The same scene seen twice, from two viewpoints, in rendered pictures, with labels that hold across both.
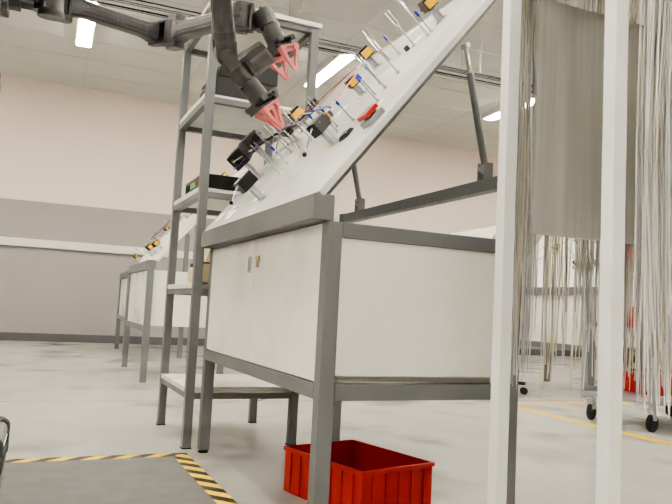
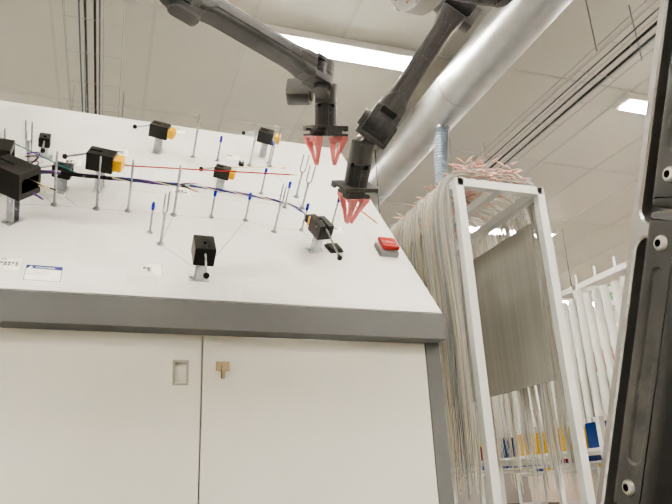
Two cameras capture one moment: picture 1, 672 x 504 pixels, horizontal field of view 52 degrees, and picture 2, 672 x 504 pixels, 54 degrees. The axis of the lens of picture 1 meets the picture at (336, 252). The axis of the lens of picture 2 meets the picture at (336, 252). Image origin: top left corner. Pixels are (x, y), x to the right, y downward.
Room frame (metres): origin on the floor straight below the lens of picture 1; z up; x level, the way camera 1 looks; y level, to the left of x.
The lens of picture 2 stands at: (1.85, 1.67, 0.46)
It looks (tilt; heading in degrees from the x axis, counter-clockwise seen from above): 20 degrees up; 273
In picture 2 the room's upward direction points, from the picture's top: 3 degrees counter-clockwise
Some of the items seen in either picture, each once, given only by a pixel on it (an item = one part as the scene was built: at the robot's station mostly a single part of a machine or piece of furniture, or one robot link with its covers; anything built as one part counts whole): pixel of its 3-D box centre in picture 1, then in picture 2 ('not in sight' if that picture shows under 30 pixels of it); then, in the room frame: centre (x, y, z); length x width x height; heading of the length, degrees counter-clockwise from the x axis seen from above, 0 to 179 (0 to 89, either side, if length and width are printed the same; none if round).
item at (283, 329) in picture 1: (282, 300); (323, 426); (1.97, 0.15, 0.60); 0.55 x 0.03 x 0.39; 24
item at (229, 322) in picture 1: (230, 299); (59, 429); (2.48, 0.37, 0.60); 0.55 x 0.02 x 0.39; 24
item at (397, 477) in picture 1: (355, 476); not in sight; (2.18, -0.10, 0.07); 0.39 x 0.29 x 0.14; 38
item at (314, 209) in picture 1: (252, 227); (204, 318); (2.22, 0.28, 0.83); 1.18 x 0.05 x 0.06; 24
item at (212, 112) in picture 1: (235, 229); not in sight; (3.15, 0.47, 0.92); 0.61 x 0.50 x 1.85; 24
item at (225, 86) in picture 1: (238, 87); not in sight; (3.04, 0.48, 1.56); 0.30 x 0.23 x 0.19; 116
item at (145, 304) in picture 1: (183, 271); not in sight; (5.58, 1.23, 0.83); 1.18 x 0.72 x 1.65; 23
